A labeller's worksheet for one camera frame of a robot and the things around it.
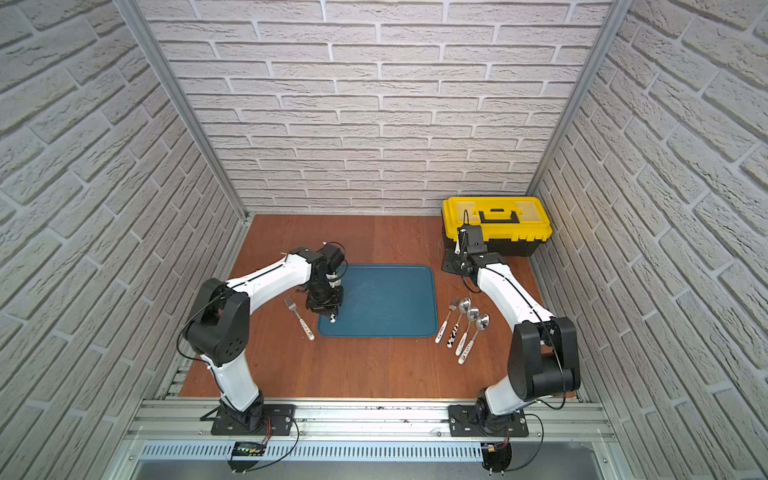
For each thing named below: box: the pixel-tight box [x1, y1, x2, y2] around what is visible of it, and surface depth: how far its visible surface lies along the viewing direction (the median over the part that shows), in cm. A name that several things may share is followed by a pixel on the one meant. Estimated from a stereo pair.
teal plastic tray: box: [318, 265, 439, 337], surface depth 96 cm
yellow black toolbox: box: [442, 196, 553, 257], surface depth 100 cm
